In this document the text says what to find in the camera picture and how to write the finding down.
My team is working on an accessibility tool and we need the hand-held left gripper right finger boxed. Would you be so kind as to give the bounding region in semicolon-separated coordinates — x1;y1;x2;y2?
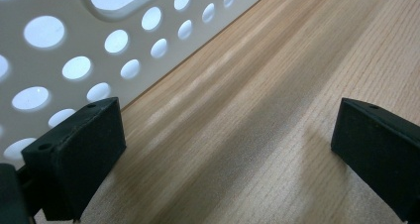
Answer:
330;97;420;224

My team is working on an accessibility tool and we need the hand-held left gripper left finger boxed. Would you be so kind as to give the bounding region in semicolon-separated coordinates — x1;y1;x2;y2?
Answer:
21;96;127;222

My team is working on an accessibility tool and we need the white perforated plastic basket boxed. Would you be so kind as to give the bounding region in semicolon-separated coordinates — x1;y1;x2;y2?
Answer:
0;0;277;169

